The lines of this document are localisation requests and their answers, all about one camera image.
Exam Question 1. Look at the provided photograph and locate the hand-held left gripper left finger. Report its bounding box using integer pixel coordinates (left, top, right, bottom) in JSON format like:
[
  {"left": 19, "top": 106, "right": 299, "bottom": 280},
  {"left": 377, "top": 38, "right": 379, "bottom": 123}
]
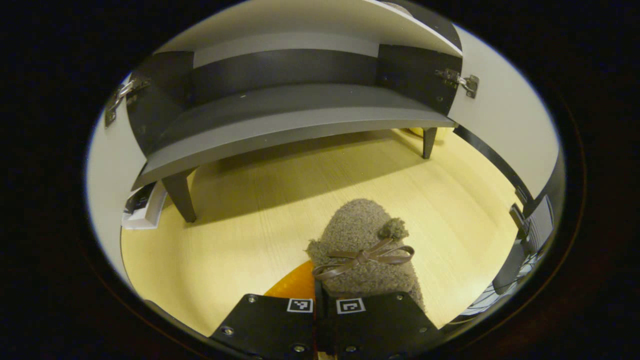
[{"left": 210, "top": 260, "right": 317, "bottom": 360}]

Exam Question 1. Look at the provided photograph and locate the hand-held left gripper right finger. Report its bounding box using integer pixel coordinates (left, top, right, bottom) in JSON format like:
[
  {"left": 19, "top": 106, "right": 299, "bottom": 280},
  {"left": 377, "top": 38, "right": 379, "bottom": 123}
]
[{"left": 316, "top": 285, "right": 441, "bottom": 360}]

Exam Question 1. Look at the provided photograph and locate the brown fuzzy slipper shoe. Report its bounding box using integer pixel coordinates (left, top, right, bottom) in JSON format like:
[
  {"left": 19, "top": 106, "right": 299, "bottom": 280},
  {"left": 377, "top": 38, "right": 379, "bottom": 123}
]
[{"left": 305, "top": 198, "right": 426, "bottom": 313}]

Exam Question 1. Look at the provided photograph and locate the grey shoe cabinet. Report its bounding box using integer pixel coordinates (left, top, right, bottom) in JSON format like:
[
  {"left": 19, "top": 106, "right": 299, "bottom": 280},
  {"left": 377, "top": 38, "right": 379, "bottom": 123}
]
[{"left": 125, "top": 0, "right": 463, "bottom": 224}]

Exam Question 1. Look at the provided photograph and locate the metal door hinge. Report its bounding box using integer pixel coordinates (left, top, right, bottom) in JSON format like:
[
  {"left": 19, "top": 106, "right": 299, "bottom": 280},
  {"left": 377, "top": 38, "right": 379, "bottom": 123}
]
[
  {"left": 103, "top": 77, "right": 151, "bottom": 127},
  {"left": 434, "top": 68, "right": 480, "bottom": 99}
]

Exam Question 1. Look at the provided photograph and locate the white book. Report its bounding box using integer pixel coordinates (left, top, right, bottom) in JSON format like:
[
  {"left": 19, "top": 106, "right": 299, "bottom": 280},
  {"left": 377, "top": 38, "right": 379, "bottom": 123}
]
[{"left": 121, "top": 181, "right": 169, "bottom": 231}]

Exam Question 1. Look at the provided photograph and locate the yellow plush toy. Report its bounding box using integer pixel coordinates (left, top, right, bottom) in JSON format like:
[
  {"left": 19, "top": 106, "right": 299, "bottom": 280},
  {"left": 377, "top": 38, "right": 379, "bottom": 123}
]
[{"left": 407, "top": 127, "right": 454, "bottom": 140}]

